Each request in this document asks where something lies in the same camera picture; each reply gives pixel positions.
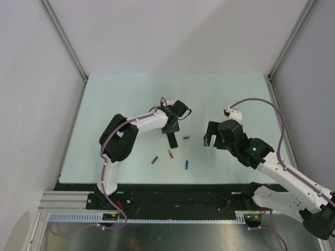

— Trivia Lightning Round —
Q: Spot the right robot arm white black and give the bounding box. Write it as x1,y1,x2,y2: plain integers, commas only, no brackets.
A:
204,119,334,240

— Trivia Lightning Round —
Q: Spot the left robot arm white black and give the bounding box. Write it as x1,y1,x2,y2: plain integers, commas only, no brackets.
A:
94,97,192,209

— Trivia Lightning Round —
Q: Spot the red orange AAA battery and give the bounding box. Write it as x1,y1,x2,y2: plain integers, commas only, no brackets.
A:
168,150,174,159

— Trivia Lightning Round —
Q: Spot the purple AAA battery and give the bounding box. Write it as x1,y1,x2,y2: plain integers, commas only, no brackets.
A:
151,156,158,164

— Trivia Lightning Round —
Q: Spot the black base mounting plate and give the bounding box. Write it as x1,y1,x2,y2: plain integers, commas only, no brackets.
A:
54,182,262,218

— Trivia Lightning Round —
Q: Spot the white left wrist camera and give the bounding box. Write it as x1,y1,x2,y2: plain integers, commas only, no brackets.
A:
164,99,175,106

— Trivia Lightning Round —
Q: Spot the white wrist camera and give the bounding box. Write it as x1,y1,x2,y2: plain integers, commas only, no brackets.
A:
164,99,175,106
224,106,242,123

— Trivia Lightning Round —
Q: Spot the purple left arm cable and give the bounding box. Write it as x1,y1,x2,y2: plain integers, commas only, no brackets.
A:
49,97,168,236

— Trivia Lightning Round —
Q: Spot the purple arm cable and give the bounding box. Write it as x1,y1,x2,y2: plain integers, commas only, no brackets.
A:
230,97,335,251
49,97,168,236

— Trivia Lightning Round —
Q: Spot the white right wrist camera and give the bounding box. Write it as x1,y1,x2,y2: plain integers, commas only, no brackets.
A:
224,106,242,123

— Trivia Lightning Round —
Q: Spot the right aluminium frame post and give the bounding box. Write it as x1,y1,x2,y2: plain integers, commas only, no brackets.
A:
267,0,319,79

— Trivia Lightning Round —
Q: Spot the aluminium frame post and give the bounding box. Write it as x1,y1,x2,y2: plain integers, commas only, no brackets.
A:
38,0,88,84
267,0,319,79

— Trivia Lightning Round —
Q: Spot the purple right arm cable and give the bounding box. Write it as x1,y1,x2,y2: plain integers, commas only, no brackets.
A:
230,97,335,251

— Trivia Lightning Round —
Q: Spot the white slotted cable duct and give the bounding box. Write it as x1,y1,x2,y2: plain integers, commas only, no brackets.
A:
48,212,245,224

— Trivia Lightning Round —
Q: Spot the left aluminium frame post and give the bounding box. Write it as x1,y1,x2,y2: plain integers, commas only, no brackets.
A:
38,0,88,84

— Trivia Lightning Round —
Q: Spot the aluminium front rail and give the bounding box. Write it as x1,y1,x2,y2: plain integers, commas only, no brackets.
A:
38,191,90,212

